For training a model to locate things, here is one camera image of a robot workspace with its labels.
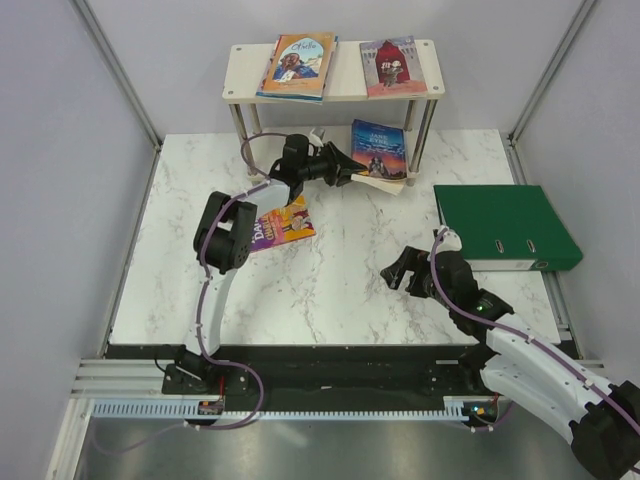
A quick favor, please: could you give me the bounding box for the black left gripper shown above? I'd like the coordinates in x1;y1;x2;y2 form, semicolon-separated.
298;141;366;187

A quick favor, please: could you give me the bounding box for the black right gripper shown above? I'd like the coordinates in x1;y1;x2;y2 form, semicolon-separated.
379;245;455;310

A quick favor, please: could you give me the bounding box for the blue Jane Eyre book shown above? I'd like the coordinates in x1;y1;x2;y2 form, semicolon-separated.
351;119;408;196

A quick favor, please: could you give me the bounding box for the Roald Dahl Charlie book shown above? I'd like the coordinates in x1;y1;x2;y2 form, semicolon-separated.
250;195;316;252

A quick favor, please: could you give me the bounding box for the Why Do Dogs Bark book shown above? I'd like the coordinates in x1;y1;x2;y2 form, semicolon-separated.
255;91;323;105

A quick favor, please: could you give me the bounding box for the green lever arch file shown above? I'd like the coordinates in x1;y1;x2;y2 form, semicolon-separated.
434;185;583;272

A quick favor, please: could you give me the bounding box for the tan Othello book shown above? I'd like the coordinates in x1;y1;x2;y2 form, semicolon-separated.
256;32;338;98

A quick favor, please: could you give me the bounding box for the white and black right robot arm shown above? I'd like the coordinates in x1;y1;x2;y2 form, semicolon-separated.
380;247;639;479

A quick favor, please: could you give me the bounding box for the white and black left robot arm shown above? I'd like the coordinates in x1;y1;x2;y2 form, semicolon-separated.
184;134;366;393

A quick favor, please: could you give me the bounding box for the red castle picture book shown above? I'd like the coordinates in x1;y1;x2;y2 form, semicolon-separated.
359;36;428;99

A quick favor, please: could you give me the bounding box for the white two-tier shelf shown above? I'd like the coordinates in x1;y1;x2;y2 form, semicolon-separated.
222;39;445;186

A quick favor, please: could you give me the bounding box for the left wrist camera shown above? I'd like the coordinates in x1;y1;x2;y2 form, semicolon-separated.
308;127;325;148

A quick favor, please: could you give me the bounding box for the light blue cable duct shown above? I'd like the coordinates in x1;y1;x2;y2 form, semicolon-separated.
91;398;496;421

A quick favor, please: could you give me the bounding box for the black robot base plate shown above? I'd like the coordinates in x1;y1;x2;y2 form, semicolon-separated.
106;344;495;411

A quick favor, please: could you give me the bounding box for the aluminium frame rail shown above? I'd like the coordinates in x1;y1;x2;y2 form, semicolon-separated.
69;357;169;400

